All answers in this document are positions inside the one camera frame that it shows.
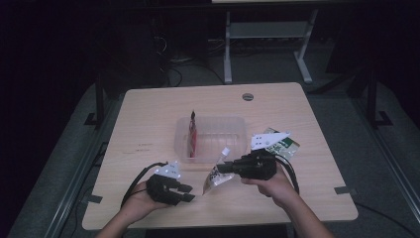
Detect person's left hand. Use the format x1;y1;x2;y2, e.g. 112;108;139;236
122;180;170;222

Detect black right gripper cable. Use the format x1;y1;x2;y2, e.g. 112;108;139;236
274;154;300;195

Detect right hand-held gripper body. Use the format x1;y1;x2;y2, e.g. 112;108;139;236
232;131;291;181

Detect person's right hand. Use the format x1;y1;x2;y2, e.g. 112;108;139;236
240;163;299;210

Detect red black snack packet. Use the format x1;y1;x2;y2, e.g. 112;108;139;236
187;110;199;159

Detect black floor cables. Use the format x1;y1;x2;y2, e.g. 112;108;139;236
159;36;226;87

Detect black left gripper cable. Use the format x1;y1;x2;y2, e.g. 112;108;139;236
120;161;168;208

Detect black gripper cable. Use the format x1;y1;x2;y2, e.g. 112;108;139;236
120;161;168;208
274;154;300;195

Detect black metal stand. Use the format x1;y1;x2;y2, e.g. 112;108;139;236
366;68;394;129
83;72;107;129

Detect metal floor rail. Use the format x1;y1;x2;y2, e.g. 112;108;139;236
350;95;420;214
43;95;124;238

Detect grey tape strip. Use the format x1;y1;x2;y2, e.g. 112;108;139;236
80;194;103;204
334;185;359;196

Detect green white snack packet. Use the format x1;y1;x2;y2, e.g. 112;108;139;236
262;127;301;161

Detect clear plastic container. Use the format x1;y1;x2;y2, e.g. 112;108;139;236
173;115;248;164

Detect black floor cable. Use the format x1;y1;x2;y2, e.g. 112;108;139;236
355;201;420;238

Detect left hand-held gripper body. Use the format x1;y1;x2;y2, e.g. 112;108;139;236
147;161;182;206

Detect white desk frame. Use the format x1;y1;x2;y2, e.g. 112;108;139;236
223;9;319;84

